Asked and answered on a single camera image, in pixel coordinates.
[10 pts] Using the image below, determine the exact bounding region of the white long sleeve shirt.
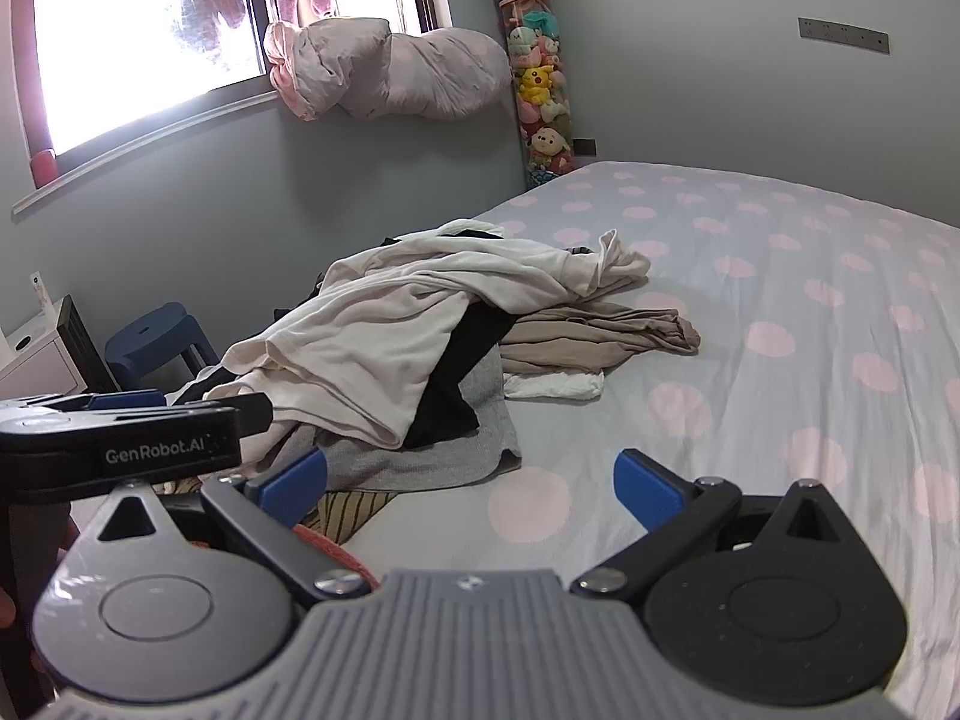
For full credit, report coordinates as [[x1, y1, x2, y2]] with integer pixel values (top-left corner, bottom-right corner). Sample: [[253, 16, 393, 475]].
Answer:
[[197, 220, 651, 449]]

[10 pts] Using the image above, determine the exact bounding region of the striped olive garment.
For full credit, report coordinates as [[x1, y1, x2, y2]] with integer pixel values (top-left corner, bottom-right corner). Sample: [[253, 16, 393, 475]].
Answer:
[[301, 491, 395, 544]]

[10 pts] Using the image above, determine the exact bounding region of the white bedside cabinet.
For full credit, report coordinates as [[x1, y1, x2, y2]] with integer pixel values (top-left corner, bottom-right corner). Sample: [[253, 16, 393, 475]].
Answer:
[[0, 299, 86, 400]]

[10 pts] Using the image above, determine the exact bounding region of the grey garment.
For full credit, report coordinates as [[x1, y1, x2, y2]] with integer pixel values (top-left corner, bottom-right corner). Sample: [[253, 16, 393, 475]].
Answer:
[[277, 349, 523, 493]]

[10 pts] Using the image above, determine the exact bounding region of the blue plastic stool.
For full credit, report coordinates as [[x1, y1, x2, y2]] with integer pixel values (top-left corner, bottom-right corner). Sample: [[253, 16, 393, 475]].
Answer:
[[104, 302, 218, 390]]

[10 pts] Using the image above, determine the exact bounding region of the small white cloth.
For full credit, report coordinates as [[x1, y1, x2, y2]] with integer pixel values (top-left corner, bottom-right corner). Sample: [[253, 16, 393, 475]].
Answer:
[[503, 371, 605, 401]]

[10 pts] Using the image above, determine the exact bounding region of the beige brown garment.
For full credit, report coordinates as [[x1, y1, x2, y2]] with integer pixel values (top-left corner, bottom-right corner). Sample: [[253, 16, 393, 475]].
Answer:
[[500, 301, 701, 376]]

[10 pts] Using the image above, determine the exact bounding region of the black garment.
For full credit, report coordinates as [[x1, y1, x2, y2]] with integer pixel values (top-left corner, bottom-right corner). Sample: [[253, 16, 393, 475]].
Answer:
[[402, 301, 517, 450]]

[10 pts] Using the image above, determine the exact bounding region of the polka dot bed sheet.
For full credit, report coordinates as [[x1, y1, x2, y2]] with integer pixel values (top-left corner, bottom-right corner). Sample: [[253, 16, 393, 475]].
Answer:
[[348, 163, 958, 718]]

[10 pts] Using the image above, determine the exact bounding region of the window with pink curtain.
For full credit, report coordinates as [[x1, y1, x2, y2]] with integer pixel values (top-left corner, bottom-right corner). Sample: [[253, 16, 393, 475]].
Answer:
[[2, 0, 449, 206]]

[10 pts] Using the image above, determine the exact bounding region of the plush toy tube holder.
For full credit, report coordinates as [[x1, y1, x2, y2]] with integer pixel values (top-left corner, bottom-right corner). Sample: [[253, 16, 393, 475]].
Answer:
[[500, 0, 574, 188]]

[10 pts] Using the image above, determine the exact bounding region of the black wall outlet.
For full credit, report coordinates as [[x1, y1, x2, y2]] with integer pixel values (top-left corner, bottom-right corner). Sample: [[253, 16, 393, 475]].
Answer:
[[573, 138, 597, 156]]

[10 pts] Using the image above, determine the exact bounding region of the grey wall socket strip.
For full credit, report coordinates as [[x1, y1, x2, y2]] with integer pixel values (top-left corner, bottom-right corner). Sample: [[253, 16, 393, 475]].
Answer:
[[797, 16, 890, 55]]

